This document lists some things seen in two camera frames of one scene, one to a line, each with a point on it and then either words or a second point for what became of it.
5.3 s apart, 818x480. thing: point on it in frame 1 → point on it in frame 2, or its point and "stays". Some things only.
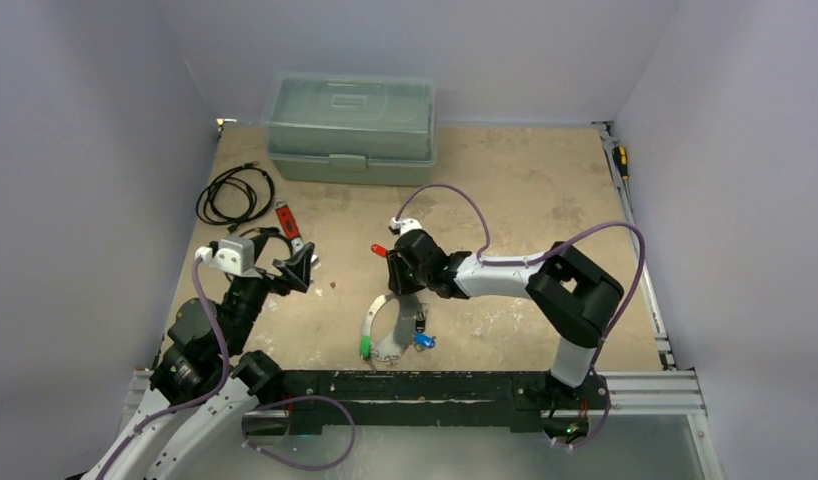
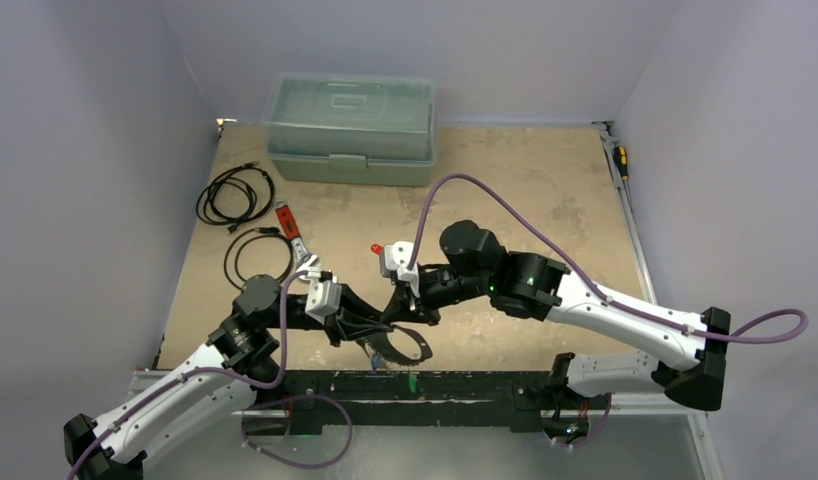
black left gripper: x=300 y=261 → x=356 y=318
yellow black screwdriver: x=620 y=159 stays
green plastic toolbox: x=351 y=128 stays
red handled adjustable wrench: x=291 y=228 stays
